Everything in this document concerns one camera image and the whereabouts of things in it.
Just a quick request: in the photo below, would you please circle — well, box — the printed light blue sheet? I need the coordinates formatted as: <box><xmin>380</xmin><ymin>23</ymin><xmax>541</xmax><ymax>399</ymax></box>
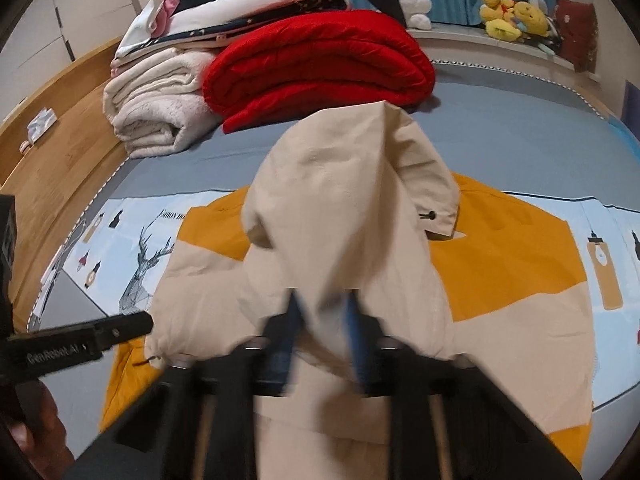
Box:
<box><xmin>30</xmin><ymin>195</ymin><xmax>640</xmax><ymax>411</ymax></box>

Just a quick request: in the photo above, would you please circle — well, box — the purple bag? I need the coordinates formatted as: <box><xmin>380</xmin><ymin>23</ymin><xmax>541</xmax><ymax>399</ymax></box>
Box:
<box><xmin>622</xmin><ymin>80</ymin><xmax>640</xmax><ymax>126</ymax></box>

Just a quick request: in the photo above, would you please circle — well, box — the white window ledge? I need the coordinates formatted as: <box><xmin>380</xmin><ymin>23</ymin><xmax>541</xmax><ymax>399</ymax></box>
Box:
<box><xmin>405</xmin><ymin>22</ymin><xmax>601</xmax><ymax>81</ymax></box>

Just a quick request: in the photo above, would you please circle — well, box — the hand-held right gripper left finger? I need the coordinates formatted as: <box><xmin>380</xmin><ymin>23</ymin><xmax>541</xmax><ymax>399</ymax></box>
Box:
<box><xmin>75</xmin><ymin>290</ymin><xmax>308</xmax><ymax>480</ymax></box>

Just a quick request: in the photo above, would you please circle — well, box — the dark red cushion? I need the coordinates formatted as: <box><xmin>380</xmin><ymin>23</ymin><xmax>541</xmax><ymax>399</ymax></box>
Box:
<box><xmin>554</xmin><ymin>0</ymin><xmax>598</xmax><ymax>72</ymax></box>

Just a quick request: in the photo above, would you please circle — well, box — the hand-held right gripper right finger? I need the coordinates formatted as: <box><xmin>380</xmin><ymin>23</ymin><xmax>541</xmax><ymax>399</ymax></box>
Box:
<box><xmin>345</xmin><ymin>290</ymin><xmax>583</xmax><ymax>480</ymax></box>

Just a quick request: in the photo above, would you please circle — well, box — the navy star-printed quilt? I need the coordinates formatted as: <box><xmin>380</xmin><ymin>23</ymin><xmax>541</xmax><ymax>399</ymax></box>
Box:
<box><xmin>150</xmin><ymin>0</ymin><xmax>351</xmax><ymax>48</ymax></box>

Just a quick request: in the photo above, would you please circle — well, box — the bed with grey sheet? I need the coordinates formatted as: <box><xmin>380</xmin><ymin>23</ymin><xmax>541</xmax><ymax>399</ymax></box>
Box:
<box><xmin>25</xmin><ymin>60</ymin><xmax>640</xmax><ymax>480</ymax></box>

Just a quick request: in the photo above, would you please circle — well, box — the wooden headboard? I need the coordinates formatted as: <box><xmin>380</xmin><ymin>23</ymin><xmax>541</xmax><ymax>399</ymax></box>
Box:
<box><xmin>0</xmin><ymin>35</ymin><xmax>136</xmax><ymax>333</ymax></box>

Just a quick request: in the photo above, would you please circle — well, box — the tissue pack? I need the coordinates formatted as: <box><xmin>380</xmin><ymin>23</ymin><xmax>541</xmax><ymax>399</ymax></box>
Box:
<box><xmin>26</xmin><ymin>107</ymin><xmax>60</xmax><ymax>143</ymax></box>

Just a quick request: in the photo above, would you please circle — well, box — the beige and mustard hooded jacket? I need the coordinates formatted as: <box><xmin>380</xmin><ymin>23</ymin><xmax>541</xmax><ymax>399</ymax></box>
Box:
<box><xmin>100</xmin><ymin>101</ymin><xmax>593</xmax><ymax>471</ymax></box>

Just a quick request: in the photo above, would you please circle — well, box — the yellow plush toy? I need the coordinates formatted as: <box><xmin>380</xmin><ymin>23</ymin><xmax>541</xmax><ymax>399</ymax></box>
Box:
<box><xmin>515</xmin><ymin>1</ymin><xmax>551</xmax><ymax>37</ymax></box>
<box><xmin>479</xmin><ymin>0</ymin><xmax>523</xmax><ymax>42</ymax></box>

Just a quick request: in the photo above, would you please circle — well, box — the white fluffy folded blanket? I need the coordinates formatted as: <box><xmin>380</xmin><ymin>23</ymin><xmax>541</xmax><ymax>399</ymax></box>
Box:
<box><xmin>102</xmin><ymin>47</ymin><xmax>226</xmax><ymax>158</ymax></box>

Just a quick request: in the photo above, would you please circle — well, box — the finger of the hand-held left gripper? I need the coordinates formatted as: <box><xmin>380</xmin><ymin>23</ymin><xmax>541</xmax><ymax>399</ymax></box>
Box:
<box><xmin>94</xmin><ymin>311</ymin><xmax>155</xmax><ymax>356</ymax></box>

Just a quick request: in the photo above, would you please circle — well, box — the red folded quilt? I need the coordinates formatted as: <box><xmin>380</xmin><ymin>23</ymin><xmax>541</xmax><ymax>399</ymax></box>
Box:
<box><xmin>202</xmin><ymin>9</ymin><xmax>437</xmax><ymax>135</ymax></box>

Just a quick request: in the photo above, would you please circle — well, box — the white wardrobe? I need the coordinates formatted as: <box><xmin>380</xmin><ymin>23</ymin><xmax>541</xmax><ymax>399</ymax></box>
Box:
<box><xmin>0</xmin><ymin>0</ymin><xmax>141</xmax><ymax>121</ymax></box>

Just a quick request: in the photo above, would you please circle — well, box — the person's left hand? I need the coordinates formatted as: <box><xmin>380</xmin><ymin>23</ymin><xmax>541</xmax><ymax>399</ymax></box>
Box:
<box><xmin>5</xmin><ymin>380</ymin><xmax>76</xmax><ymax>480</ymax></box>

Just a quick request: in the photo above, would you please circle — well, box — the white plush toy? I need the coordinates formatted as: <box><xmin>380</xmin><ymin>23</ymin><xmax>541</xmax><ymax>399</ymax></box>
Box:
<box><xmin>397</xmin><ymin>0</ymin><xmax>433</xmax><ymax>30</ymax></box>

